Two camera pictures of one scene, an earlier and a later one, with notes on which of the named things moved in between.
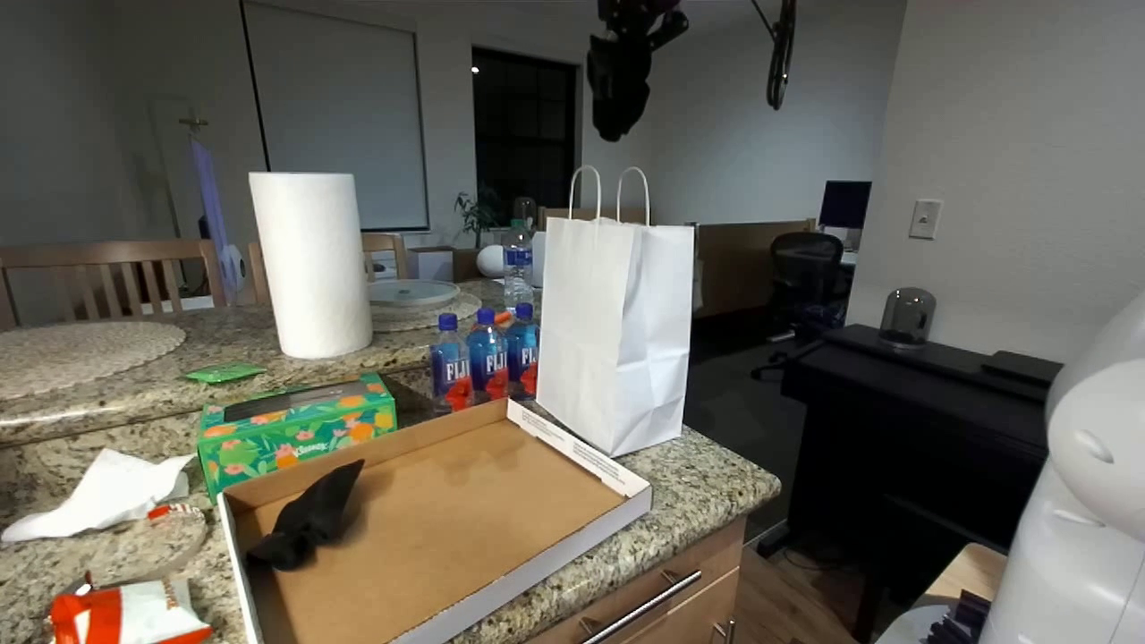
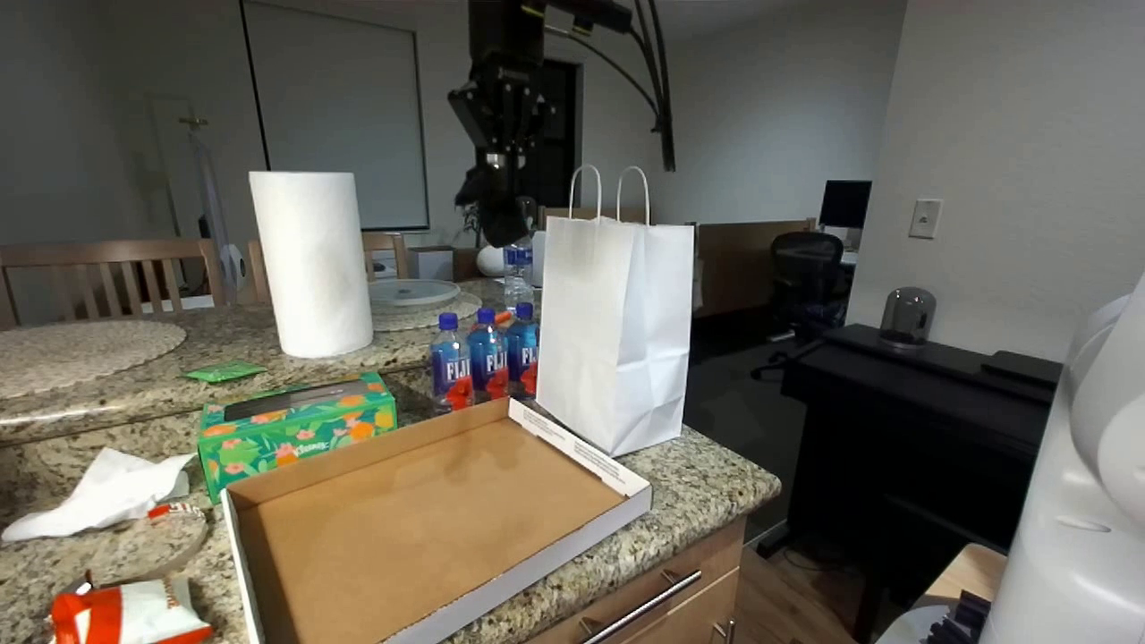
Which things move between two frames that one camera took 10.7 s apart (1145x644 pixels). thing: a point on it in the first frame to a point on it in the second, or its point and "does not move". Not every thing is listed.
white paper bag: x=617 y=303 does not move
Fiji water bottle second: x=487 y=360 does not move
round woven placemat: x=64 y=352 does not move
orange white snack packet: x=125 y=612 does not move
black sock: x=308 y=520 to x=504 y=200
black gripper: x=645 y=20 to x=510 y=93
